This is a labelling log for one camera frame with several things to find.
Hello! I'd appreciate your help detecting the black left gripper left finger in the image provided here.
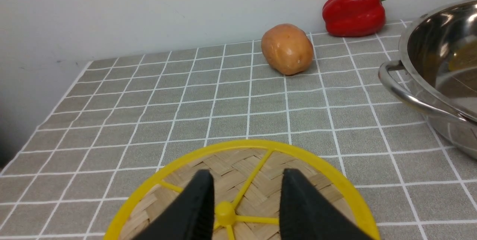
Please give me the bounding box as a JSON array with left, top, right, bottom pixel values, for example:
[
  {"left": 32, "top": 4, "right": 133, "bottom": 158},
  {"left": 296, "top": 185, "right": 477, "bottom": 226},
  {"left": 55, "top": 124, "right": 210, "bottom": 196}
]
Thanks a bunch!
[{"left": 133, "top": 169, "right": 215, "bottom": 240}]

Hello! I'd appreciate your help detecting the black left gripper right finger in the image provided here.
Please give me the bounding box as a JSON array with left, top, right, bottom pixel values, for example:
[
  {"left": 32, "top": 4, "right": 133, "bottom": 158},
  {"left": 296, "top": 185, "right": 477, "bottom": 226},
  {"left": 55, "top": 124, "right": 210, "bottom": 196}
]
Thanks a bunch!
[{"left": 279, "top": 168, "right": 372, "bottom": 240}]

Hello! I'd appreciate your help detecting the yellow woven steamer lid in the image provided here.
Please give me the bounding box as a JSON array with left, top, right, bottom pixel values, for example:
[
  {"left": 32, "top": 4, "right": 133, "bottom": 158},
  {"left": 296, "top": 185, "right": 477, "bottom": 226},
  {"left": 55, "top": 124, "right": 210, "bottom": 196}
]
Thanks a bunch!
[{"left": 104, "top": 140, "right": 380, "bottom": 240}]

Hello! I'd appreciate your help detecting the stainless steel pot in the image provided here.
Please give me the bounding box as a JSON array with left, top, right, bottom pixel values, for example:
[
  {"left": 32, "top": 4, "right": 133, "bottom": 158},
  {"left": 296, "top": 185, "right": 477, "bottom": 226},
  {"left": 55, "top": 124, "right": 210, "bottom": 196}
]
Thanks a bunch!
[{"left": 378, "top": 0, "right": 477, "bottom": 158}]

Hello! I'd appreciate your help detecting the brown potato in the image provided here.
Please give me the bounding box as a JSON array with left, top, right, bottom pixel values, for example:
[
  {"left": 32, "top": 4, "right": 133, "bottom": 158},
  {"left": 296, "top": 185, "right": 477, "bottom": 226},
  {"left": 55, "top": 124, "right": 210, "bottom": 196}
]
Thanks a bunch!
[{"left": 261, "top": 23, "right": 314, "bottom": 76}]

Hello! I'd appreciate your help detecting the red bell pepper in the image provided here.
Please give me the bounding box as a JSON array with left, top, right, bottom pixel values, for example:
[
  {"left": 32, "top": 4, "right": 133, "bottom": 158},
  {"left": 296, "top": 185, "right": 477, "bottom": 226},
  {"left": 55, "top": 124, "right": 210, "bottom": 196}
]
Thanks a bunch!
[{"left": 322, "top": 0, "right": 386, "bottom": 37}]

